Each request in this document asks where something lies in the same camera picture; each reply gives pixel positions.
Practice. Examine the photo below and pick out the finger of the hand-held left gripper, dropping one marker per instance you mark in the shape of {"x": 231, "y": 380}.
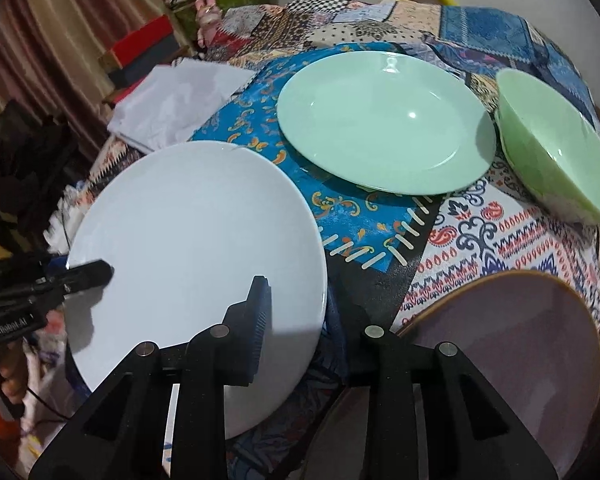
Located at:
{"x": 87, "y": 274}

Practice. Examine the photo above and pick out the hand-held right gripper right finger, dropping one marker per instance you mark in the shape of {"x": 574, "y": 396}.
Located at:
{"x": 382, "y": 355}

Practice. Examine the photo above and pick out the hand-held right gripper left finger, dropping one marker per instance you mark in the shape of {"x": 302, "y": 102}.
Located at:
{"x": 260, "y": 320}

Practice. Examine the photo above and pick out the white plate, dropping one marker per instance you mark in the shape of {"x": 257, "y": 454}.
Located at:
{"x": 180, "y": 240}

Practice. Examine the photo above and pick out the pink plate with brown rim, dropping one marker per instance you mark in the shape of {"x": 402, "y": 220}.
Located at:
{"x": 505, "y": 340}

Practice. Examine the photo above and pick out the green plate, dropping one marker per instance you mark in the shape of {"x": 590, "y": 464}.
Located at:
{"x": 380, "y": 125}

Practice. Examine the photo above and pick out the green bowl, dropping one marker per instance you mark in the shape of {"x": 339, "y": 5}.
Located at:
{"x": 545, "y": 155}

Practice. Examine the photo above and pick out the person's left hand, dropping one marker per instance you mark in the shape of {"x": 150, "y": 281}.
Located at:
{"x": 12, "y": 380}

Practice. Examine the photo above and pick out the pile of papers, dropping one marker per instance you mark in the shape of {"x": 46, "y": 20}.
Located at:
{"x": 45, "y": 410}

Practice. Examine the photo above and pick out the black bag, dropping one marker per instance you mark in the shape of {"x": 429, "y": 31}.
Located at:
{"x": 25, "y": 170}

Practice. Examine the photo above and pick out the patchwork tablecloth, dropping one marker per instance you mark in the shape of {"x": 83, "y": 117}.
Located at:
{"x": 480, "y": 240}

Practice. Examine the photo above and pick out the white cloth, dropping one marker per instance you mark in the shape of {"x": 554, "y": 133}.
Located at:
{"x": 175, "y": 95}

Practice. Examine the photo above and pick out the red and dark boxes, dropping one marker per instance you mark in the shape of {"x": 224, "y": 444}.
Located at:
{"x": 145, "y": 67}

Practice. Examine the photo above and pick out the red box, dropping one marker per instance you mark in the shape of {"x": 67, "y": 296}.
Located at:
{"x": 140, "y": 42}

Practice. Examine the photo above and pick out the striped curtain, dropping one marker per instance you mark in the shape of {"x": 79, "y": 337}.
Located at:
{"x": 55, "y": 25}

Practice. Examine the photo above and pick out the pink bunny toy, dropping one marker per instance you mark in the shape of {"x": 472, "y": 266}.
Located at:
{"x": 209, "y": 15}

